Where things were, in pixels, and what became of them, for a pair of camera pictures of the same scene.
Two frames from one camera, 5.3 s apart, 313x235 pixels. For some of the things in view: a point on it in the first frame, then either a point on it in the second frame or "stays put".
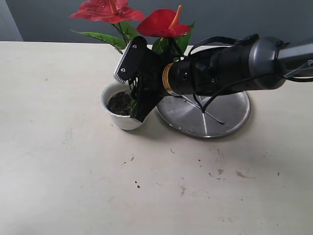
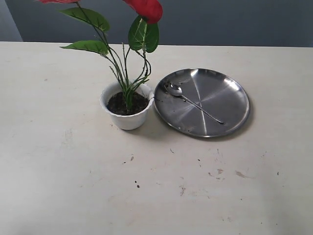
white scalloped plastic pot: x=124 y=122 stays put
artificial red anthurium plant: x=167 y=32 -> x=144 y=35
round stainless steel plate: x=183 y=113 stays put
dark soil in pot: x=120 y=103 stays put
